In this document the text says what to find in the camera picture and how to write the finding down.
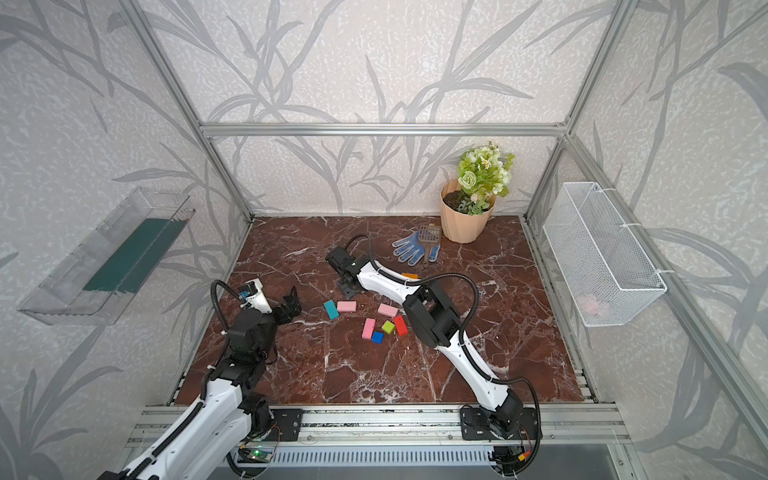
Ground beige flower pot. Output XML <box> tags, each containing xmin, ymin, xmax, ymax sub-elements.
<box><xmin>440</xmin><ymin>179</ymin><xmax>496</xmax><ymax>244</ymax></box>

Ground grey slotted scoop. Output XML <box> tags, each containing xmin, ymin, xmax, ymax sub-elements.
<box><xmin>418</xmin><ymin>224</ymin><xmax>442</xmax><ymax>264</ymax></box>

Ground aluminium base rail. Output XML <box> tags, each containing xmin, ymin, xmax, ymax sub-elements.
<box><xmin>125</xmin><ymin>403</ymin><xmax>631</xmax><ymax>448</ymax></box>

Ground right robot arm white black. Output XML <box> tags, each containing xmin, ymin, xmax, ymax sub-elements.
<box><xmin>326</xmin><ymin>247</ymin><xmax>541</xmax><ymax>442</ymax></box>

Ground white wire basket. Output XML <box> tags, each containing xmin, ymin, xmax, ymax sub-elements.
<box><xmin>543</xmin><ymin>182</ymin><xmax>667</xmax><ymax>327</ymax></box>

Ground teal block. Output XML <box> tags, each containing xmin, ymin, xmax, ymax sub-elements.
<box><xmin>323</xmin><ymin>300</ymin><xmax>339</xmax><ymax>320</ymax></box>

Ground green circuit board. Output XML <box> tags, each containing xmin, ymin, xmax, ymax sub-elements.
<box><xmin>237</xmin><ymin>447</ymin><xmax>274</xmax><ymax>464</ymax></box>

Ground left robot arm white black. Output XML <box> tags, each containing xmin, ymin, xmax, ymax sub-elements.
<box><xmin>100</xmin><ymin>280</ymin><xmax>302</xmax><ymax>479</ymax></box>

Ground pink block left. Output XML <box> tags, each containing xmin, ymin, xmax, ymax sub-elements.
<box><xmin>336</xmin><ymin>300</ymin><xmax>357</xmax><ymax>313</ymax></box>

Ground clear plastic tray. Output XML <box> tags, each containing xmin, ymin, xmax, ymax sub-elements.
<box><xmin>18</xmin><ymin>188</ymin><xmax>195</xmax><ymax>326</ymax></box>

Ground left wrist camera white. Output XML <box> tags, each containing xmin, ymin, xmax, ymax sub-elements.
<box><xmin>239</xmin><ymin>278</ymin><xmax>272</xmax><ymax>314</ymax></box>

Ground pink block middle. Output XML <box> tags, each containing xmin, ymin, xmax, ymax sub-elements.
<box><xmin>378</xmin><ymin>304</ymin><xmax>399</xmax><ymax>318</ymax></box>

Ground green artificial plant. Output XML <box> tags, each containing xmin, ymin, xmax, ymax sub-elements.
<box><xmin>455</xmin><ymin>141</ymin><xmax>515</xmax><ymax>215</ymax></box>

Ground pink block lower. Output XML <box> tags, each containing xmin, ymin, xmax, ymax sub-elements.
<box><xmin>361</xmin><ymin>318</ymin><xmax>376</xmax><ymax>340</ymax></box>

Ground red block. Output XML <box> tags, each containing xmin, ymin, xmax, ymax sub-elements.
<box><xmin>393</xmin><ymin>315</ymin><xmax>408</xmax><ymax>336</ymax></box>

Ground pink block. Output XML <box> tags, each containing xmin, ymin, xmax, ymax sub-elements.
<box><xmin>336</xmin><ymin>300</ymin><xmax>357</xmax><ymax>313</ymax></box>
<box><xmin>378</xmin><ymin>304</ymin><xmax>399</xmax><ymax>318</ymax></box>
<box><xmin>361</xmin><ymin>318</ymin><xmax>376</xmax><ymax>340</ymax></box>

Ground blue dotted work glove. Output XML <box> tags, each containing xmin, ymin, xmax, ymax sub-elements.
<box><xmin>392</xmin><ymin>232</ymin><xmax>440</xmax><ymax>266</ymax></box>

